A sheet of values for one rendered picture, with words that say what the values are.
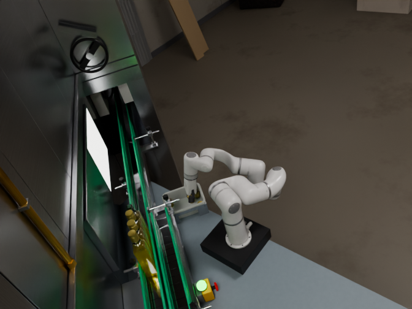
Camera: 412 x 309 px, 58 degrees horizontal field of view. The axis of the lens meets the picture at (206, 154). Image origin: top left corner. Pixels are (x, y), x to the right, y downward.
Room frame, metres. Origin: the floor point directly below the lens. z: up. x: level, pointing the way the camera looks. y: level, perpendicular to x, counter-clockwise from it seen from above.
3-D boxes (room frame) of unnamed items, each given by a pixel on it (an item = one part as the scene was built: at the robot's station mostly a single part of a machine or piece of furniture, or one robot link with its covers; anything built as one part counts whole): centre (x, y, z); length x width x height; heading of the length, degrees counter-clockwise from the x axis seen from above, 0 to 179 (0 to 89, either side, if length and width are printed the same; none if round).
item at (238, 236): (1.12, -0.05, 0.89); 0.16 x 0.13 x 0.15; 127
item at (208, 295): (0.91, 0.17, 0.79); 0.07 x 0.07 x 0.07; 5
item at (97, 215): (1.44, 0.55, 1.15); 0.90 x 0.03 x 0.34; 5
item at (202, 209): (1.45, 0.21, 0.79); 0.27 x 0.17 x 0.08; 95
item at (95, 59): (2.13, 0.49, 1.49); 0.21 x 0.05 x 0.21; 95
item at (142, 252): (1.02, 0.38, 0.99); 0.06 x 0.06 x 0.21; 4
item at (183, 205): (1.45, 0.19, 0.80); 0.22 x 0.17 x 0.09; 95
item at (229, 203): (1.12, -0.04, 1.05); 0.13 x 0.10 x 0.16; 19
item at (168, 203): (1.33, 0.27, 0.95); 0.17 x 0.03 x 0.12; 95
